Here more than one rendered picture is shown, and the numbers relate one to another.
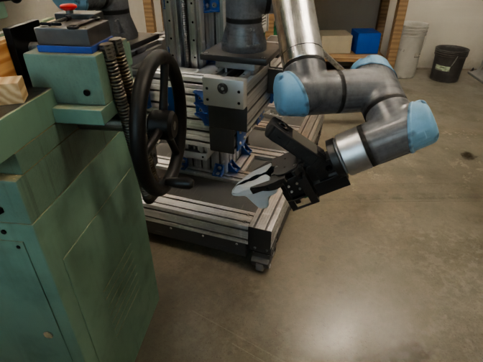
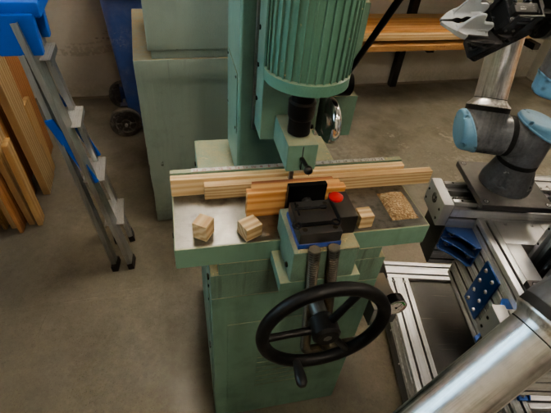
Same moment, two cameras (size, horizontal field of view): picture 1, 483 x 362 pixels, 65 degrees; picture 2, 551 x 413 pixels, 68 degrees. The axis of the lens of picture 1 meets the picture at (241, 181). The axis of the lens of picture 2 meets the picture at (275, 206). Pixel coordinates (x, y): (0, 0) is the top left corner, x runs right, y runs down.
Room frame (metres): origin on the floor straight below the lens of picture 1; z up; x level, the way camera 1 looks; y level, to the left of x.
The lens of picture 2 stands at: (0.39, -0.23, 1.55)
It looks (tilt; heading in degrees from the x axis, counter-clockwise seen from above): 42 degrees down; 66
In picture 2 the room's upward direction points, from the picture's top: 6 degrees clockwise
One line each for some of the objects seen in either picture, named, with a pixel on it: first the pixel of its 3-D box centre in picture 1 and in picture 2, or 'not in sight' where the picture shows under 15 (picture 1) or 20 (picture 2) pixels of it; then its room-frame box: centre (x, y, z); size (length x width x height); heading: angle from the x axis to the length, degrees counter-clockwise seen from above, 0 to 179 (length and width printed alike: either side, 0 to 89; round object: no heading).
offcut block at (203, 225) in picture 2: not in sight; (203, 227); (0.50, 0.40, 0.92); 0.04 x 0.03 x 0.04; 50
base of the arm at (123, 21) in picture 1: (114, 23); (511, 170); (1.46, 0.46, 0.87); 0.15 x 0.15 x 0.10
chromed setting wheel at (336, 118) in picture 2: not in sight; (330, 120); (0.88, 0.61, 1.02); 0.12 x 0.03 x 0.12; 83
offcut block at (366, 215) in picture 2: not in sight; (363, 217); (0.87, 0.34, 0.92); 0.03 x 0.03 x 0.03; 84
